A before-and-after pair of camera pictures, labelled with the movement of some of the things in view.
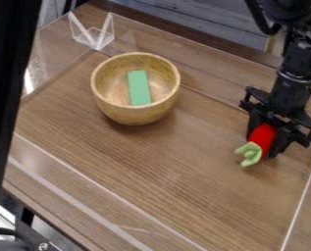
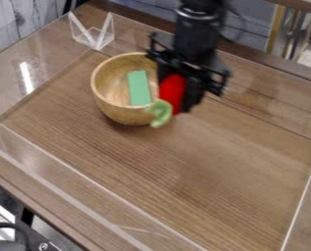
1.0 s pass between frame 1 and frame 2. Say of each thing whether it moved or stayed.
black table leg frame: stayed
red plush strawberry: moved
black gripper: moved
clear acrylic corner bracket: stayed
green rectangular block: stayed
